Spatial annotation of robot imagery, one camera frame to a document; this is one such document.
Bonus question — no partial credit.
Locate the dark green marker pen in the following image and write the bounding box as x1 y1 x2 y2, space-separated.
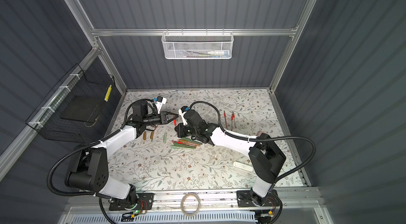
181 137 203 145

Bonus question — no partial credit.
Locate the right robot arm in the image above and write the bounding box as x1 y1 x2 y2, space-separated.
176 101 316 204

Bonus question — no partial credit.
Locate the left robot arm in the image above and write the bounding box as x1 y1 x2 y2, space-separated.
46 96 179 205

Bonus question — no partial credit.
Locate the floral table mat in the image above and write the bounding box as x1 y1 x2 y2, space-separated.
85 89 305 193

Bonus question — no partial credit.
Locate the white rectangular eraser box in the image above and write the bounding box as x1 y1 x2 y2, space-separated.
233 161 254 173

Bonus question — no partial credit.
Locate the pink pencil case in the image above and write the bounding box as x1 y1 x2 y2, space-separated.
257 132 268 138

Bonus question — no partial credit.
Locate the roll of clear tape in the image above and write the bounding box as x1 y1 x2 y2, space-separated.
180 193 201 217

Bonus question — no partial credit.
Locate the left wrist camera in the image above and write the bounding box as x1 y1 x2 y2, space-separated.
153 96 167 113

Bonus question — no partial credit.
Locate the white wire mesh basket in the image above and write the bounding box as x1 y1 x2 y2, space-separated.
161 32 234 60

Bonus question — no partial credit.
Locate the black wire basket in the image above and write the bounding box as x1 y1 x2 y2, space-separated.
26 67 115 144

